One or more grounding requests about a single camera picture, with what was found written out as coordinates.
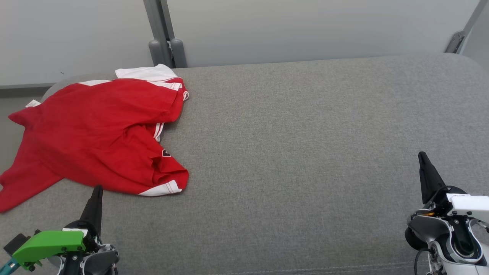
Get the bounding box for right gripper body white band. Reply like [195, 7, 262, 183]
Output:
[423, 186, 489, 225]

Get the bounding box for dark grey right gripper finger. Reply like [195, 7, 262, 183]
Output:
[418, 152, 446, 205]

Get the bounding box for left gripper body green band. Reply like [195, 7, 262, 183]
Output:
[12, 221, 103, 270]

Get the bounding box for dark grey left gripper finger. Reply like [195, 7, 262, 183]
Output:
[79, 185, 104, 234]

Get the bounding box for red white basketball jersey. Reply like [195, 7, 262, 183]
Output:
[0, 64, 190, 213]

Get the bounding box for teal cable connector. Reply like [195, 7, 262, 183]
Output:
[0, 257, 19, 275]

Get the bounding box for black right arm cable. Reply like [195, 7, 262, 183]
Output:
[415, 246, 433, 275]

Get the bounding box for slanted grey partition post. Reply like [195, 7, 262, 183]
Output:
[445, 0, 489, 54]

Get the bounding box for grey partition post with feet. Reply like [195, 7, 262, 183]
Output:
[143, 0, 188, 68]

